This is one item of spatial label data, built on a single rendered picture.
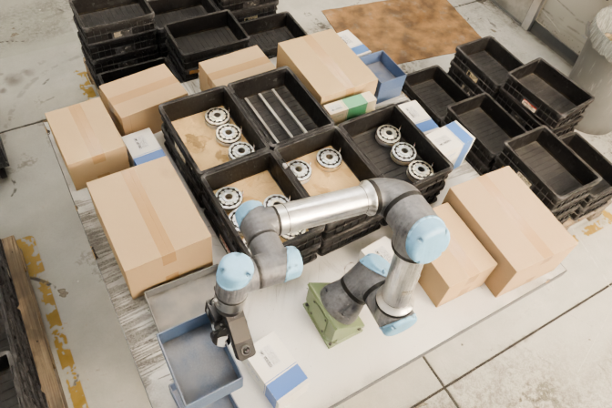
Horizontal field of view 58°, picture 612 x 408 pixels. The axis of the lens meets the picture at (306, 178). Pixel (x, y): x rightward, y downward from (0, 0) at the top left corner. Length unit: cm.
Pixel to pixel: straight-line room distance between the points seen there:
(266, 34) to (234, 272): 253
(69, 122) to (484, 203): 164
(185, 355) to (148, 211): 62
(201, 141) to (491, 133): 170
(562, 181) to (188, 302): 194
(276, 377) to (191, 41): 208
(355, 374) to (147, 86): 144
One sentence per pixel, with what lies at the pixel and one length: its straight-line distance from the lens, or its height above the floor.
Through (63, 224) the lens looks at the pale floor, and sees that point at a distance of 313.
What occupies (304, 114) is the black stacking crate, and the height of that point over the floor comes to 83.
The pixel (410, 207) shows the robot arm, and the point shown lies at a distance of 139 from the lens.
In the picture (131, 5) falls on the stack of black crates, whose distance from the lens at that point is 359.
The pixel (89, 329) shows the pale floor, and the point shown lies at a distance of 280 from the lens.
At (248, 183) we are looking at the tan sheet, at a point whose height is 83.
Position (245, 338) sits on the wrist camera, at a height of 126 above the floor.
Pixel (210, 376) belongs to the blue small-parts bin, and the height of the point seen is 107.
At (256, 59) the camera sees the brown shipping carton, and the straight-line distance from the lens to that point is 258.
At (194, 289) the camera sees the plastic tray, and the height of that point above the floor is 70.
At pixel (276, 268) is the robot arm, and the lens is 121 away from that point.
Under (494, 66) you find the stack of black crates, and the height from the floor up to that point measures 38.
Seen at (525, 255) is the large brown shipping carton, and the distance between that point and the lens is 211.
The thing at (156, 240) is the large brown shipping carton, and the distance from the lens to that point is 190.
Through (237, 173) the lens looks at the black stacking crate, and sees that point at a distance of 208.
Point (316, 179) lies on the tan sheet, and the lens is 215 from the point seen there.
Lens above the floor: 250
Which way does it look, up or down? 51 degrees down
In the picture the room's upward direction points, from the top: 10 degrees clockwise
